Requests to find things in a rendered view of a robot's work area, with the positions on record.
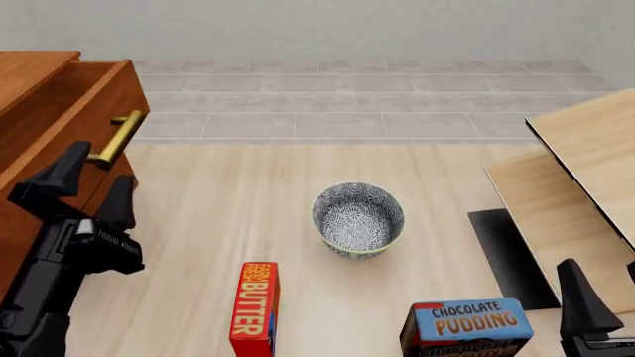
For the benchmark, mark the red butter box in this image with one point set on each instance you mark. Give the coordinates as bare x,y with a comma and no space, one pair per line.
253,305

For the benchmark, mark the pale wooden panel furniture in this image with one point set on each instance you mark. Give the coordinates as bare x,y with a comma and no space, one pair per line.
585,156

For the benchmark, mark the wooden cabinet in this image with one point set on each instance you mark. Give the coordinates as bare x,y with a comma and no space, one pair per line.
20,67

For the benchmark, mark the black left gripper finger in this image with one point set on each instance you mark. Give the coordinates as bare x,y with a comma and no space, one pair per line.
119,204
54,178

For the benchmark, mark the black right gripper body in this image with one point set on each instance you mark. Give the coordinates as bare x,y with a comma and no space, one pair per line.
602,346

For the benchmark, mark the blue patterned bowl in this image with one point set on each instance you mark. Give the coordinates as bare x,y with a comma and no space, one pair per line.
358,219

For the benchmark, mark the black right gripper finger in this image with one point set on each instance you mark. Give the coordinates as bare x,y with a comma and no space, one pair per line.
583,297
631,271

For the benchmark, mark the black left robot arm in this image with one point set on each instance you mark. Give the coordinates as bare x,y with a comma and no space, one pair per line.
30,297

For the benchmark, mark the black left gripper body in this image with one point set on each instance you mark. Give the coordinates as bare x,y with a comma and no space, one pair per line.
106,247

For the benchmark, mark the blue chocolate pudding box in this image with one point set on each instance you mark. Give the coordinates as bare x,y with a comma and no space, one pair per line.
471,323

